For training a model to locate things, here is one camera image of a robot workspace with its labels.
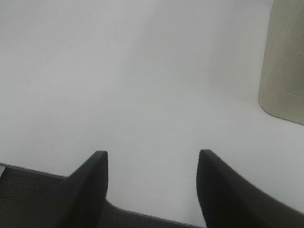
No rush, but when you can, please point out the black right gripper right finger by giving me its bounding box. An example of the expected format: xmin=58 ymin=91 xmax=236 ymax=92
xmin=196 ymin=150 xmax=304 ymax=228

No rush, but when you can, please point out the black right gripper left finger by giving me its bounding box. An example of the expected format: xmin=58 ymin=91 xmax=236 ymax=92
xmin=33 ymin=151 xmax=108 ymax=228

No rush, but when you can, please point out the beige box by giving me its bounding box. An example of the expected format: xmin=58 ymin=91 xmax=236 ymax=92
xmin=258 ymin=0 xmax=304 ymax=124

